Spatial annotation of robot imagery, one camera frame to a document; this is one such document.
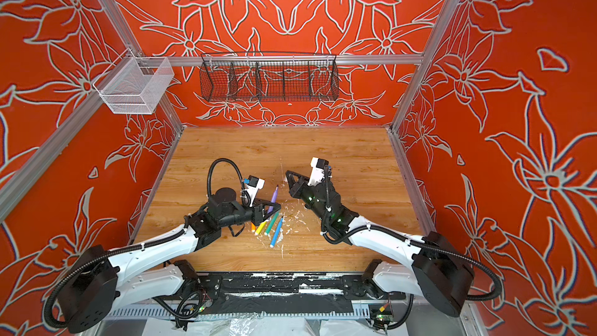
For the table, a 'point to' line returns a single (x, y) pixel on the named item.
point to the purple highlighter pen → (274, 195)
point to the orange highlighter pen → (253, 228)
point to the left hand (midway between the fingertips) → (279, 206)
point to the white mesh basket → (134, 85)
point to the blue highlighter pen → (277, 232)
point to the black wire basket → (269, 77)
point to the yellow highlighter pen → (261, 227)
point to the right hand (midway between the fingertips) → (284, 170)
